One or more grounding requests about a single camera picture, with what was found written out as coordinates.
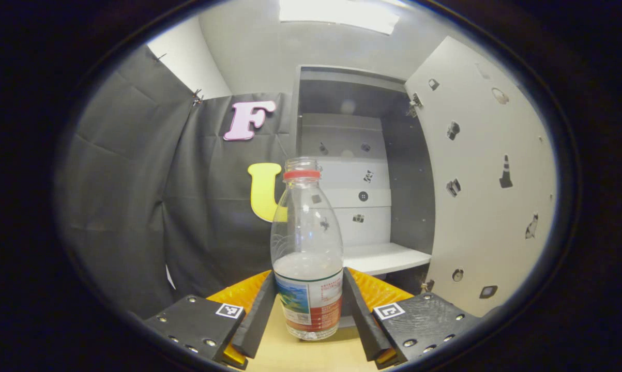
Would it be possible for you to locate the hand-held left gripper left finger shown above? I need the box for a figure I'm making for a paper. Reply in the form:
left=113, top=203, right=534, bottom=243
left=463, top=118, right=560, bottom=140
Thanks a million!
left=143, top=270, right=278, bottom=370

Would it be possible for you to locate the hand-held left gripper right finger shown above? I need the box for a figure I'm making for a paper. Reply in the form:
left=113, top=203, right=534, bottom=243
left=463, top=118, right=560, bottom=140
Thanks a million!
left=342, top=267, right=482, bottom=370

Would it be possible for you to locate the clear plastic bottle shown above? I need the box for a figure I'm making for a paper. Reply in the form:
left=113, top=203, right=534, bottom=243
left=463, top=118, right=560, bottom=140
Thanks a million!
left=269, top=158, right=345, bottom=342

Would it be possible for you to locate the dark grey cabinet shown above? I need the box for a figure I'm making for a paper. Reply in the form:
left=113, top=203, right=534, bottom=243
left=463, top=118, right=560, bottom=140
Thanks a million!
left=290, top=65, right=438, bottom=298

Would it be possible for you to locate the grey cabinet door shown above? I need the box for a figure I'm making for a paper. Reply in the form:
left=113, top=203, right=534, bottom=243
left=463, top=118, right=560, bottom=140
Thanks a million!
left=404, top=35, right=557, bottom=318

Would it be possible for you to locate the white cabinet shelf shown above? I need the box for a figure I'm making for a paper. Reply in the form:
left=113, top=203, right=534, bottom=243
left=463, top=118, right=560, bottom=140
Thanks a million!
left=342, top=243, right=432, bottom=276

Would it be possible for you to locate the black backdrop cloth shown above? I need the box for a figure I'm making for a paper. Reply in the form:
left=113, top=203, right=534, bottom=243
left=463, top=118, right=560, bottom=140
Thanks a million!
left=56, top=44, right=301, bottom=321

